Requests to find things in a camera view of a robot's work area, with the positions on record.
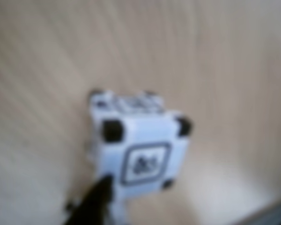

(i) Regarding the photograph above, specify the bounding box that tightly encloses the white cube with crossed symbol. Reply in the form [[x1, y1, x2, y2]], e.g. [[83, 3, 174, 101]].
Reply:
[[88, 88, 194, 202]]

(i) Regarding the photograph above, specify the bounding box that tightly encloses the white cube with lightning symbol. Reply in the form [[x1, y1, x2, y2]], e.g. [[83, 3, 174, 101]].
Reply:
[[64, 198, 132, 225]]

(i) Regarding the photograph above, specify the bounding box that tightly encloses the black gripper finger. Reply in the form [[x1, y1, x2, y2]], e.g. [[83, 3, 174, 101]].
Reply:
[[65, 175, 113, 225]]

